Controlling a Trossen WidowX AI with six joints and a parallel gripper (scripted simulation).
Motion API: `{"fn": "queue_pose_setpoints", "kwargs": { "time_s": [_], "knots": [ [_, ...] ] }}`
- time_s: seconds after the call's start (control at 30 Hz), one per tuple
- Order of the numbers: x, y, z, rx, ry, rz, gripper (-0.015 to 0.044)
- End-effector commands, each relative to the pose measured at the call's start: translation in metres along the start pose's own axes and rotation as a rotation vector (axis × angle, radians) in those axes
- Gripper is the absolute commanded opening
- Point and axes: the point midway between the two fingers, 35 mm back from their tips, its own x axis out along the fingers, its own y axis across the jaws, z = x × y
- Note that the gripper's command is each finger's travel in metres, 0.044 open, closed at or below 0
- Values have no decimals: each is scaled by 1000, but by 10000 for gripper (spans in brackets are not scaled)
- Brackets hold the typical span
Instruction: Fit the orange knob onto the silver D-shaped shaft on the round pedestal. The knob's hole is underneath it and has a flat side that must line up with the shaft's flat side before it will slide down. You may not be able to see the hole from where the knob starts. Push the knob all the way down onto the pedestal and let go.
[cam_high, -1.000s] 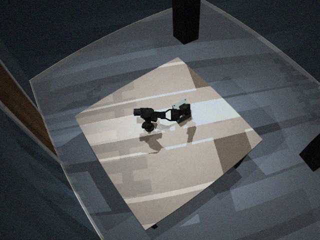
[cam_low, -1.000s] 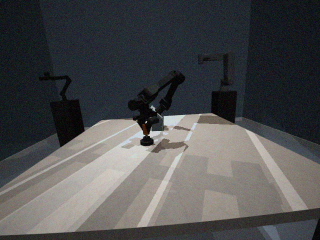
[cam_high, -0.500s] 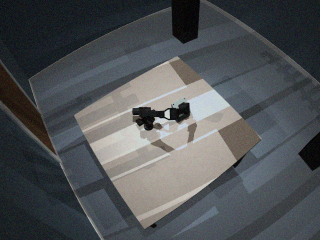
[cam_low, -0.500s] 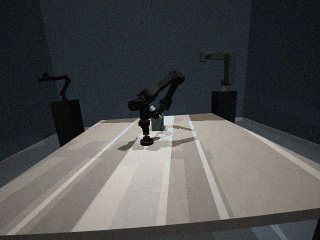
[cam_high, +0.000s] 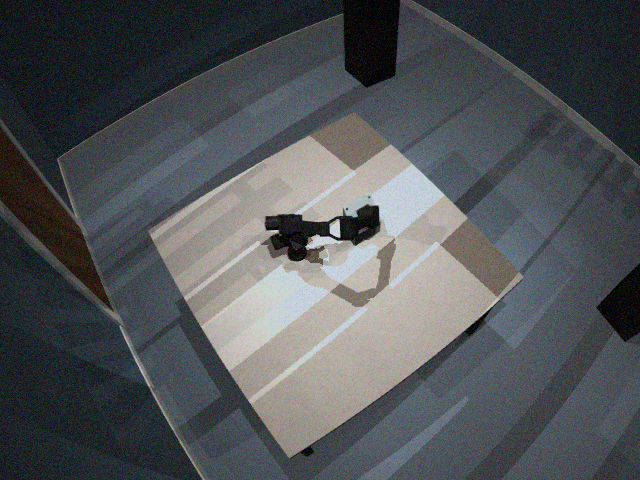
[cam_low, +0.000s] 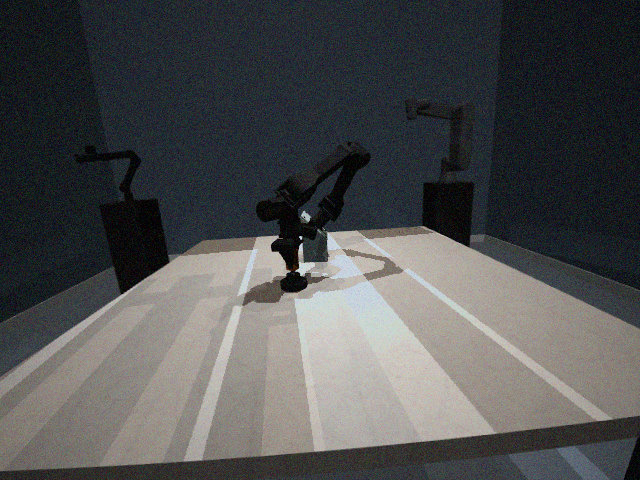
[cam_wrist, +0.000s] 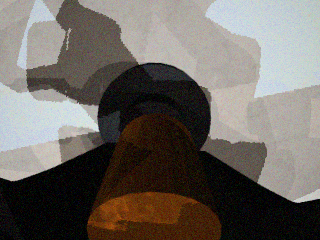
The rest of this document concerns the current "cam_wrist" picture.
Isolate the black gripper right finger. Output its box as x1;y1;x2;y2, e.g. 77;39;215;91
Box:
197;151;320;240

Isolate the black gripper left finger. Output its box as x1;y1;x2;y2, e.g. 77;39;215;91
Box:
0;143;116;240

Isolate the orange knob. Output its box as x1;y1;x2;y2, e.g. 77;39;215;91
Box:
87;113;223;240

